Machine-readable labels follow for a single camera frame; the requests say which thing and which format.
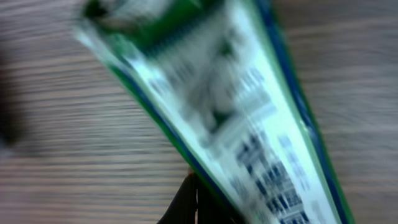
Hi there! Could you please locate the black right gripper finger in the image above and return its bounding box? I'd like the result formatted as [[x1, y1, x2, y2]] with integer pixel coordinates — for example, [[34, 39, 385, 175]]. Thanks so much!
[[158, 173, 236, 224]]

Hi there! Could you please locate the green gum box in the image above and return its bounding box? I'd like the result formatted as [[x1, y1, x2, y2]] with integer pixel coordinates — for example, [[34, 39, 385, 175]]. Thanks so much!
[[75, 0, 354, 224]]

